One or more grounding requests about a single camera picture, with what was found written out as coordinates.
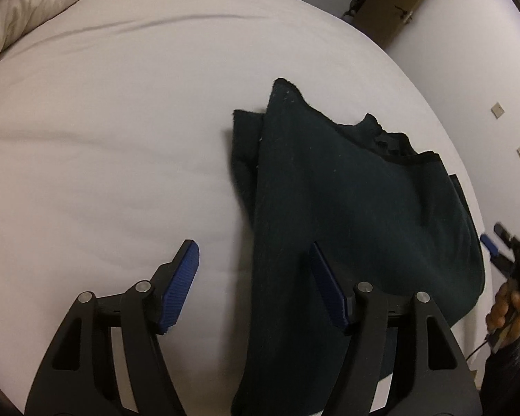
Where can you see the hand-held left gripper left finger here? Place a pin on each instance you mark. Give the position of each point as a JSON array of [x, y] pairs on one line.
[[180, 277]]

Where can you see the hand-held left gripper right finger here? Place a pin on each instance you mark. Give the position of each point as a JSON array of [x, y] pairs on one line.
[[329, 288]]

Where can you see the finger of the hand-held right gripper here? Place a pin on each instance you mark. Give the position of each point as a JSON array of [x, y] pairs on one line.
[[502, 232], [489, 247]]

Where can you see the dark green sweater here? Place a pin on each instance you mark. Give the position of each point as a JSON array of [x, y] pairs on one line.
[[355, 208]]

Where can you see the person's right forearm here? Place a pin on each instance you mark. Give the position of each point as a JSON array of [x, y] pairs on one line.
[[502, 381]]

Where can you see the person's right hand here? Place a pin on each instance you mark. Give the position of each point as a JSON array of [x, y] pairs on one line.
[[505, 312]]

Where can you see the bed with white sheet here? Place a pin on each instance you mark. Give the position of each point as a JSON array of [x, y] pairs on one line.
[[112, 117]]

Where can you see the dark small hanging object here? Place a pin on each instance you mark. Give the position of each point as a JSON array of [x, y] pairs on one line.
[[352, 8]]

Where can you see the beige folded duvet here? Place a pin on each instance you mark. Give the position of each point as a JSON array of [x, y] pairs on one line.
[[21, 4]]

